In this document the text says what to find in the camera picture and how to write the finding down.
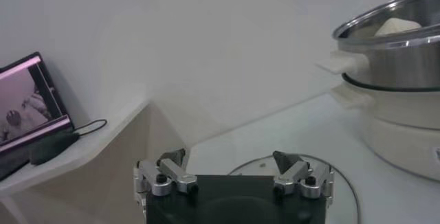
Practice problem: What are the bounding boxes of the white side table with mouse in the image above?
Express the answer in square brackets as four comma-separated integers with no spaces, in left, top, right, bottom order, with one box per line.
[0,100,152,224]

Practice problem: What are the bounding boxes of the thin black mouse cable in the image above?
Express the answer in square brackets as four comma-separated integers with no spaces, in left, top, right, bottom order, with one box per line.
[74,119,109,137]

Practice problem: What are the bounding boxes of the stainless steel steamer basket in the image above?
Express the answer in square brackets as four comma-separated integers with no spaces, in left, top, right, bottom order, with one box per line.
[318,0,440,91]

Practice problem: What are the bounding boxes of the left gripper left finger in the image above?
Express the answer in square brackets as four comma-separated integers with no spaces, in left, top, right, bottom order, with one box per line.
[133,148,200,198]

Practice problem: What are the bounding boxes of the round glass pot lid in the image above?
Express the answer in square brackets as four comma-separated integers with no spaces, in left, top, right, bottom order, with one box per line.
[228,154,362,224]

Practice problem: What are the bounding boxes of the white electric cooker pot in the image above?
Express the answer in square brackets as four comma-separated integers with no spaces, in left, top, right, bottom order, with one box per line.
[330,82,440,182]

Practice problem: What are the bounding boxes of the black laptop beside mouse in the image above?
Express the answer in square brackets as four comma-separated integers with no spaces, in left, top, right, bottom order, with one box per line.
[0,52,75,181]

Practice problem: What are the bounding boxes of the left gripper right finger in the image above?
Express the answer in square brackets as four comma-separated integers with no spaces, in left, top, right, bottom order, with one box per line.
[272,150,336,200]

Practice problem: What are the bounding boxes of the white steamed baozi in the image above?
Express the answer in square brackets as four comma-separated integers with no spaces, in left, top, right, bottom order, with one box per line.
[374,18,422,38]

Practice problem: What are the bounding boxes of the black computer mouse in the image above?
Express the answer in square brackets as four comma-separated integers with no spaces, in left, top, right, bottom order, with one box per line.
[29,131,81,166]

